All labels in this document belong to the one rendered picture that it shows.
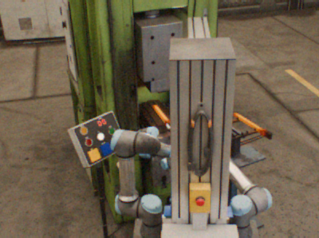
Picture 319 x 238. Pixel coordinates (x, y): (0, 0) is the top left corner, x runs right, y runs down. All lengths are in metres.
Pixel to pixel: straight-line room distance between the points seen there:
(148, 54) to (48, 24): 5.52
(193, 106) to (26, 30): 6.92
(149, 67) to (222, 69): 1.45
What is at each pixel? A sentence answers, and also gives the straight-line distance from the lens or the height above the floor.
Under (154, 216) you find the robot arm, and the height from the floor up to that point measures 0.98.
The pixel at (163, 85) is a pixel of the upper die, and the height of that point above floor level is 1.32.
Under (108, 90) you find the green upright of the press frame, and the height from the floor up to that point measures 1.28.
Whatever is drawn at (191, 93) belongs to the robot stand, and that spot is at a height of 1.89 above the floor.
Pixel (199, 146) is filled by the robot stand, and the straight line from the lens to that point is 1.79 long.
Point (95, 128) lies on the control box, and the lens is 2.95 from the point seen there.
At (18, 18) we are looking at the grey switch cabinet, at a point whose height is 0.49.
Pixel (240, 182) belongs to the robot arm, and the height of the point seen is 1.05.
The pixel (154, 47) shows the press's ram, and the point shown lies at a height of 1.61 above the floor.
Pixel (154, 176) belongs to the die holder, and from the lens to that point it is 3.41.
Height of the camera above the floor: 2.60
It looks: 29 degrees down
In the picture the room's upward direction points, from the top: 2 degrees counter-clockwise
